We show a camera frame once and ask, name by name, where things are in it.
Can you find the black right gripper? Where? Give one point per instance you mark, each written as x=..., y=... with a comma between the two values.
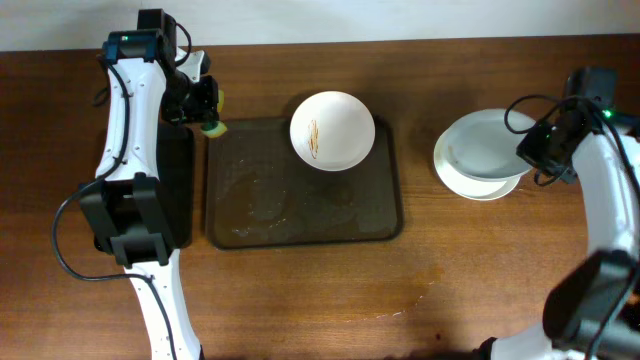
x=531, y=150

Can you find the clear wet plastic tray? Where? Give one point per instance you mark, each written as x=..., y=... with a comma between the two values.
x=261, y=194

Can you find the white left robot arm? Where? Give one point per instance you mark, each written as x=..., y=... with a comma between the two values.
x=140, y=204

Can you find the white sauce-stained plate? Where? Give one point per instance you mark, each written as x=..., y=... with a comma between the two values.
x=332, y=131

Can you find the white ribbed plate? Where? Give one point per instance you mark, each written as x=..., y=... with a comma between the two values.
x=479, y=145

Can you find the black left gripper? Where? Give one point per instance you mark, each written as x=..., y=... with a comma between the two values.
x=208, y=106

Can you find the yellow green scrub sponge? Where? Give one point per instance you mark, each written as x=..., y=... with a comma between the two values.
x=215, y=127

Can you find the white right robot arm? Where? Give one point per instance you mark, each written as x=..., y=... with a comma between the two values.
x=594, y=312

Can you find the small black tray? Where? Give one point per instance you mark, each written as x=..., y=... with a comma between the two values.
x=176, y=162

